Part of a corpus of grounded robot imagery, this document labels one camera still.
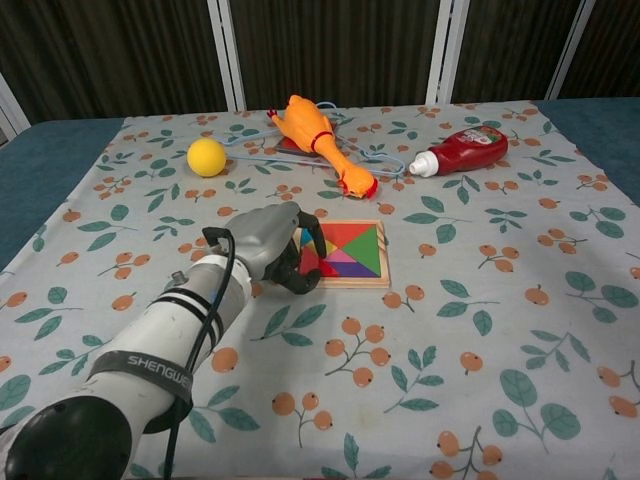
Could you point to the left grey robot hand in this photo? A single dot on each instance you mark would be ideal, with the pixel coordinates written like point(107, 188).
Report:
point(265, 235)

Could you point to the yellow foam ball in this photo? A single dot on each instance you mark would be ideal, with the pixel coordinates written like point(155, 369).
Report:
point(204, 157)

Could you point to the orange rubber chicken toy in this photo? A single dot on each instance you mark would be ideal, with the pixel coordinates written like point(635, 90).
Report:
point(310, 132)

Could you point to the yellow tangram square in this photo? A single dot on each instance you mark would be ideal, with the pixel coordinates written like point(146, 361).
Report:
point(331, 246)

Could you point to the floral leaf and berry tablecloth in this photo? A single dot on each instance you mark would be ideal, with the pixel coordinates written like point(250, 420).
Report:
point(400, 380)

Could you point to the dark flat square board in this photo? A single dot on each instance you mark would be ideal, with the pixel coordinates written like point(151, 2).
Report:
point(290, 147)

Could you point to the red ketchup squeeze bottle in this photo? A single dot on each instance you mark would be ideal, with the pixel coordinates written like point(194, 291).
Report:
point(467, 150)

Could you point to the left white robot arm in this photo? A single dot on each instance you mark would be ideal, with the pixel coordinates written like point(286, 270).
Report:
point(150, 345)

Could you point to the red triangle piece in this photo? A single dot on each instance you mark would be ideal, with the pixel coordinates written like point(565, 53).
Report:
point(314, 260)

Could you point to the large green tangram triangle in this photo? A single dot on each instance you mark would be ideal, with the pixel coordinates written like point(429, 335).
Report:
point(364, 250)

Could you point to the large orange tangram triangle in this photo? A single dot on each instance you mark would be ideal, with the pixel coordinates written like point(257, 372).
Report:
point(347, 232)

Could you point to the small blue tangram triangle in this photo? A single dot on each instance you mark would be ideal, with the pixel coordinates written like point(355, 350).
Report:
point(305, 236)

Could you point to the pink tangram triangle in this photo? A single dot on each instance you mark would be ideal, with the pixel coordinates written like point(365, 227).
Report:
point(340, 257)

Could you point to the wooden tangram tray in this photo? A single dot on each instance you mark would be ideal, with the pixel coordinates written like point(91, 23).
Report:
point(382, 260)

